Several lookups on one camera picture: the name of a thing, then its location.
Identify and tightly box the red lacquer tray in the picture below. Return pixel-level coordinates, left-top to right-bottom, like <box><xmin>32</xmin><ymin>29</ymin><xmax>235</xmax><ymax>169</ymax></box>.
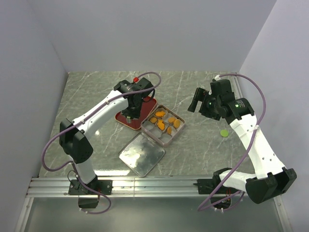
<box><xmin>114</xmin><ymin>96</ymin><xmax>157</xmax><ymax>130</ymax></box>

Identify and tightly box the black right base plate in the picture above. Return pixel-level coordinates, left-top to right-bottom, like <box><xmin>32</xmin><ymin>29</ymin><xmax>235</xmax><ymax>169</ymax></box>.
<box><xmin>193</xmin><ymin>178</ymin><xmax>238</xmax><ymax>195</ymax></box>

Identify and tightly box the orange fish cookie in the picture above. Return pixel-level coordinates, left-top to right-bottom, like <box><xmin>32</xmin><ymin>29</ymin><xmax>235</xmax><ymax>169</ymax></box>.
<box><xmin>154</xmin><ymin>111</ymin><xmax>166</xmax><ymax>118</ymax></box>

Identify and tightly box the silver tin lid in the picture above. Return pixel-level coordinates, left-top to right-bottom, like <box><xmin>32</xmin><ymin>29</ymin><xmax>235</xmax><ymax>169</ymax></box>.
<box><xmin>119</xmin><ymin>132</ymin><xmax>165</xmax><ymax>177</ymax></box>

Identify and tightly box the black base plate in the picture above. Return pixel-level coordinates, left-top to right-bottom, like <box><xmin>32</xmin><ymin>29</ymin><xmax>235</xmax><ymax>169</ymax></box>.
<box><xmin>68</xmin><ymin>179</ymin><xmax>112</xmax><ymax>195</ymax></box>
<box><xmin>193</xmin><ymin>178</ymin><xmax>238</xmax><ymax>195</ymax></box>

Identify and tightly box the round waffle cookie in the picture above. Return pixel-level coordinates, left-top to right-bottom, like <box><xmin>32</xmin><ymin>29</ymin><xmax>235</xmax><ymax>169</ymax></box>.
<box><xmin>173</xmin><ymin>119</ymin><xmax>181</xmax><ymax>129</ymax></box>

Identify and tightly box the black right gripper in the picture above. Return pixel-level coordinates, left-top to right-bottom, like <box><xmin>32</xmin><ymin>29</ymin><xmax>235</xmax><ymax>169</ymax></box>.
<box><xmin>187</xmin><ymin>87</ymin><xmax>221</xmax><ymax>121</ymax></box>

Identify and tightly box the orange scalloped cookie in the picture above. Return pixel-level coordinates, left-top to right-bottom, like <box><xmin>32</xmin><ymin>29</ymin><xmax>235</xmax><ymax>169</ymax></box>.
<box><xmin>150</xmin><ymin>117</ymin><xmax>157</xmax><ymax>123</ymax></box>

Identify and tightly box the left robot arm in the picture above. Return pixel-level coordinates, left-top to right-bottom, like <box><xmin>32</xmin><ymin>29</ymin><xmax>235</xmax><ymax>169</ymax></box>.
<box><xmin>59</xmin><ymin>77</ymin><xmax>153</xmax><ymax>194</ymax></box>

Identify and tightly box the pink cookie tin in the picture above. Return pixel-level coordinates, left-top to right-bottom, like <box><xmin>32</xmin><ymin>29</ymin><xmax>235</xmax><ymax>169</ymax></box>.
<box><xmin>141</xmin><ymin>105</ymin><xmax>185</xmax><ymax>147</ymax></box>

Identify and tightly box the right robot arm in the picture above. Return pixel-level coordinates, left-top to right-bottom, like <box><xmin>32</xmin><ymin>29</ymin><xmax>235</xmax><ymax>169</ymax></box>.
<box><xmin>188</xmin><ymin>76</ymin><xmax>297</xmax><ymax>204</ymax></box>

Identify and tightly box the aluminium front rail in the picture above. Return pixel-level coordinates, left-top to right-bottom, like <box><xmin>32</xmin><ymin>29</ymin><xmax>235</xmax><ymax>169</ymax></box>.
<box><xmin>26</xmin><ymin>176</ymin><xmax>212</xmax><ymax>198</ymax></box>

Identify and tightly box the green round cookie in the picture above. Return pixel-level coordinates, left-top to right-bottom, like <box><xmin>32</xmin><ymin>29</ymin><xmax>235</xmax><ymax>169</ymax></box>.
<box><xmin>220</xmin><ymin>130</ymin><xmax>229</xmax><ymax>137</ymax></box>

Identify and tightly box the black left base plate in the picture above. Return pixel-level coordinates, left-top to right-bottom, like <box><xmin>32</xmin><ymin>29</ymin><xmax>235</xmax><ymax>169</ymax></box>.
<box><xmin>68</xmin><ymin>179</ymin><xmax>112</xmax><ymax>195</ymax></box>

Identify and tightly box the orange round cookie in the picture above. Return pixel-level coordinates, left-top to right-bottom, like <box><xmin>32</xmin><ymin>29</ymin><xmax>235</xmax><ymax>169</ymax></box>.
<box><xmin>168</xmin><ymin>117</ymin><xmax>175</xmax><ymax>123</ymax></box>

